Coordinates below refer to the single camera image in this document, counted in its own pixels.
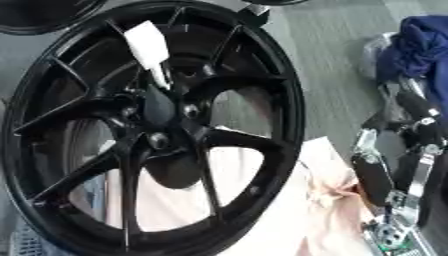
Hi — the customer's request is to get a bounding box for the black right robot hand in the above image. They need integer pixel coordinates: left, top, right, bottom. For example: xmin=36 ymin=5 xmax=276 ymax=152
xmin=348 ymin=75 xmax=448 ymax=231

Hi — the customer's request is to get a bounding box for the black spoked wheel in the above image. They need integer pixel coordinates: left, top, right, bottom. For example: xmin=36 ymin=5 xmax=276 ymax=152
xmin=0 ymin=0 xmax=310 ymax=256

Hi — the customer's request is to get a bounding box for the blue fabric bundle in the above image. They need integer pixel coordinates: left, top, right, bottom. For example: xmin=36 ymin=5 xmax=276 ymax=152
xmin=374 ymin=14 xmax=448 ymax=116

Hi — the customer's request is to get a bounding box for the black round rim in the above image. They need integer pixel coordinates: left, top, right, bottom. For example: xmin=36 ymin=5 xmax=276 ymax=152
xmin=239 ymin=0 xmax=312 ymax=7

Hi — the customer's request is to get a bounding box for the grey plastic crate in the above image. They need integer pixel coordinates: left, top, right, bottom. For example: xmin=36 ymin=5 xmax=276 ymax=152
xmin=7 ymin=215 xmax=67 ymax=256

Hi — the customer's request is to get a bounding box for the black round tyre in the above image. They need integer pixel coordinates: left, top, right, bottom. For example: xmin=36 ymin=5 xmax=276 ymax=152
xmin=0 ymin=0 xmax=111 ymax=36

